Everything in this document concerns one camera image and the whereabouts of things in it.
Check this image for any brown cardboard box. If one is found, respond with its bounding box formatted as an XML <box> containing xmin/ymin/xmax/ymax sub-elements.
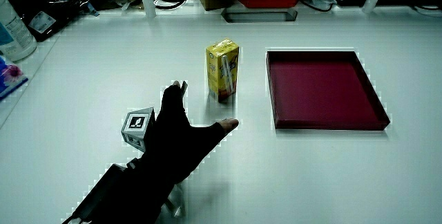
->
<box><xmin>198</xmin><ymin>0</ymin><xmax>239</xmax><ymax>11</ymax></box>

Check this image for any blue flowered tissue pack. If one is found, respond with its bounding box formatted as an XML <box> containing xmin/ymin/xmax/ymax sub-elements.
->
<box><xmin>0</xmin><ymin>56</ymin><xmax>29</xmax><ymax>101</ymax></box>

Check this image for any yellow ice redtea carton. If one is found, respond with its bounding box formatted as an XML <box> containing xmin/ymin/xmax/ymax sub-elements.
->
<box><xmin>205</xmin><ymin>37</ymin><xmax>240</xmax><ymax>103</ymax></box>

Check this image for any black bag with white label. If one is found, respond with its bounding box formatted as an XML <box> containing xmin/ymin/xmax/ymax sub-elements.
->
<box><xmin>6</xmin><ymin>0</ymin><xmax>91</xmax><ymax>42</ymax></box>

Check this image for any white shelf leg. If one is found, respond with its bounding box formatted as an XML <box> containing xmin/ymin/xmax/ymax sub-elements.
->
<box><xmin>141</xmin><ymin>0</ymin><xmax>157</xmax><ymax>19</ymax></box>
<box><xmin>361</xmin><ymin>0</ymin><xmax>383</xmax><ymax>14</ymax></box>

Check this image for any dark red square tray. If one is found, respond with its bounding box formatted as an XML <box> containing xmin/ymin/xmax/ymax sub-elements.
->
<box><xmin>265</xmin><ymin>49</ymin><xmax>392</xmax><ymax>131</ymax></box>

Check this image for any black cable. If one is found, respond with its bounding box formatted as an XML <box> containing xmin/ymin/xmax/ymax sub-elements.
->
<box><xmin>153</xmin><ymin>0</ymin><xmax>195</xmax><ymax>10</ymax></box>
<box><xmin>299</xmin><ymin>0</ymin><xmax>334</xmax><ymax>12</ymax></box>

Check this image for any red box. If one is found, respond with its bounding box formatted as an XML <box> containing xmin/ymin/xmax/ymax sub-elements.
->
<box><xmin>238</xmin><ymin>0</ymin><xmax>300</xmax><ymax>9</ymax></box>

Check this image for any grey shallow tray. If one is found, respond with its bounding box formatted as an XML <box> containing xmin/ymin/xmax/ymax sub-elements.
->
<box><xmin>221</xmin><ymin>7</ymin><xmax>298</xmax><ymax>24</ymax></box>

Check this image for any person's left forearm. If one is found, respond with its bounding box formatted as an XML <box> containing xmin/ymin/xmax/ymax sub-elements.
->
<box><xmin>61</xmin><ymin>158</ymin><xmax>180</xmax><ymax>224</ymax></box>

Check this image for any white plastic bottle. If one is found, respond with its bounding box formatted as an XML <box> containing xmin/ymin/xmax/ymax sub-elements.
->
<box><xmin>0</xmin><ymin>0</ymin><xmax>38</xmax><ymax>62</ymax></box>

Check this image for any person's left hand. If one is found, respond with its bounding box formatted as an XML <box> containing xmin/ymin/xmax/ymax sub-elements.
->
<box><xmin>120</xmin><ymin>80</ymin><xmax>240</xmax><ymax>185</ymax></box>

